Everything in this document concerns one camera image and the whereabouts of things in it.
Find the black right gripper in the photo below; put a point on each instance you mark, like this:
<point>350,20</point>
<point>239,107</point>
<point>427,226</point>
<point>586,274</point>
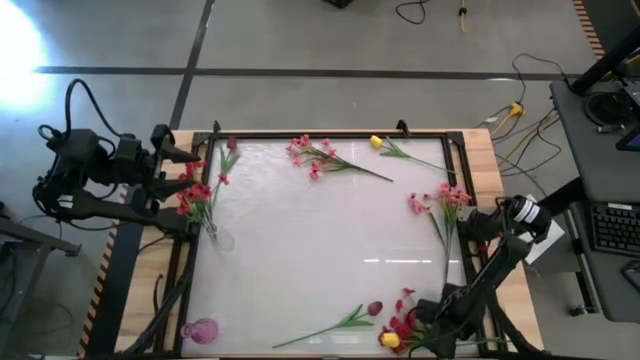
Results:
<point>455,317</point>

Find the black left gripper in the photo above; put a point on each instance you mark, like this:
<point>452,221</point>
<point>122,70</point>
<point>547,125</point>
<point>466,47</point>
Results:
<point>137,162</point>

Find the red artificial flower bunch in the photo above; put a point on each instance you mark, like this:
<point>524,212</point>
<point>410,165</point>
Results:
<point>402,330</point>
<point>200,192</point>

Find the yellow artificial tulip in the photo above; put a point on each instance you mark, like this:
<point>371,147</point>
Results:
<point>390,340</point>
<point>376,142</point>

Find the dark red artificial tulip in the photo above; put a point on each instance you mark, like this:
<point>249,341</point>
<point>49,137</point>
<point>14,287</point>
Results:
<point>375,308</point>

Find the clear glass vase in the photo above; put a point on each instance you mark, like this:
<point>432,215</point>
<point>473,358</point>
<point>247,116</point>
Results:
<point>223,241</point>

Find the pink artificial flower spray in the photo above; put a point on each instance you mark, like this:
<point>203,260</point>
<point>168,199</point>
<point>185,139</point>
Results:
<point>452,196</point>
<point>315,172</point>

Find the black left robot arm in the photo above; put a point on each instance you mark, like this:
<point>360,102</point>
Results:
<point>90,207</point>

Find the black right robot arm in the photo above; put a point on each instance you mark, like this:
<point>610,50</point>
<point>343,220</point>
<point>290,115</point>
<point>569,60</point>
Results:
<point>500,260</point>

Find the pink glass vase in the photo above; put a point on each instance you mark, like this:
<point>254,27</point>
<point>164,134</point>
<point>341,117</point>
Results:
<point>202,331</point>

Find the black hazard-striped floor mat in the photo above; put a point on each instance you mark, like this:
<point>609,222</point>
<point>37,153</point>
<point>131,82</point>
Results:
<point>117,290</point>
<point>615,20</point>

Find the white paper sheet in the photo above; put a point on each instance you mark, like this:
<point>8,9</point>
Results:
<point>545,242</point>

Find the grey metal side table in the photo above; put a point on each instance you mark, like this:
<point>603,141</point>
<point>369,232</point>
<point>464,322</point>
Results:
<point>30,237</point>

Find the black computer mouse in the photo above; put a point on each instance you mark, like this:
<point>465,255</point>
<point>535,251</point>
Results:
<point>633,274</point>

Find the black keyboard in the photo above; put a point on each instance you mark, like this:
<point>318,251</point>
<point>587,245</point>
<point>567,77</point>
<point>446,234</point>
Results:
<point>617,230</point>

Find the grey desk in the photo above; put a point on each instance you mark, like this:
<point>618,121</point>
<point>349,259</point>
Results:
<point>590,165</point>

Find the round black coil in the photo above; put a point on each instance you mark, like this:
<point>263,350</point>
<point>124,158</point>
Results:
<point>592,112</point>

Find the dark screen with blue glow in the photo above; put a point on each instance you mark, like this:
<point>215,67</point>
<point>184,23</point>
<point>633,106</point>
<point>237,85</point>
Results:
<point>631,141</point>

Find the black diagonal pole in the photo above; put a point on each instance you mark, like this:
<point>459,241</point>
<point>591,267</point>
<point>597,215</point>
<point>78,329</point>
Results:
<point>605,62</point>

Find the small black frame clamp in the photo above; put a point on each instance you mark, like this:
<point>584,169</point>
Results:
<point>216,128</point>
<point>402,128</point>

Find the black metal table frame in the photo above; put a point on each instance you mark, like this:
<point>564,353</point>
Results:
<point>350,135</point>

